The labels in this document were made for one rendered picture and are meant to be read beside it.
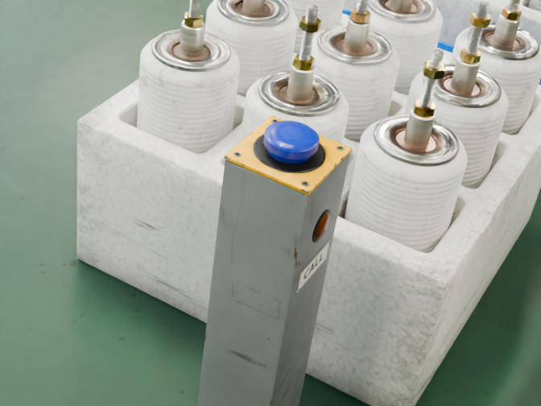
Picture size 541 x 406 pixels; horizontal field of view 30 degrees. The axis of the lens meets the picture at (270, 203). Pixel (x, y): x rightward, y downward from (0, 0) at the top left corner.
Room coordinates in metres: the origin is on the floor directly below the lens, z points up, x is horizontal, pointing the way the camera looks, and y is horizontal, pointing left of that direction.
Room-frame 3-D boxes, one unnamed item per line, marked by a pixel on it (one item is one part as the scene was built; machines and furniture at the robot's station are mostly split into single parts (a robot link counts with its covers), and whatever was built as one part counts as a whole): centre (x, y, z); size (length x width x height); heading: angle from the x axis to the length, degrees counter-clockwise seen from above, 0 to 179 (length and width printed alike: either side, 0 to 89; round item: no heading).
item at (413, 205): (0.75, -0.12, 0.16); 0.10 x 0.10 x 0.18
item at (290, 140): (0.61, -0.01, 0.32); 0.04 x 0.04 x 0.02
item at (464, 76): (0.86, -0.17, 0.26); 0.02 x 0.02 x 0.03
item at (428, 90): (0.75, -0.12, 0.30); 0.01 x 0.01 x 0.08
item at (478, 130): (0.86, -0.17, 0.16); 0.10 x 0.10 x 0.18
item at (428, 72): (0.75, -0.12, 0.32); 0.02 x 0.02 x 0.01; 0
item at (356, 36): (0.91, -0.06, 0.26); 0.02 x 0.02 x 0.03
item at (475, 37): (0.86, -0.17, 0.30); 0.01 x 0.01 x 0.08
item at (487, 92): (0.86, -0.17, 0.25); 0.08 x 0.08 x 0.01
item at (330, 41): (0.91, -0.06, 0.25); 0.08 x 0.08 x 0.01
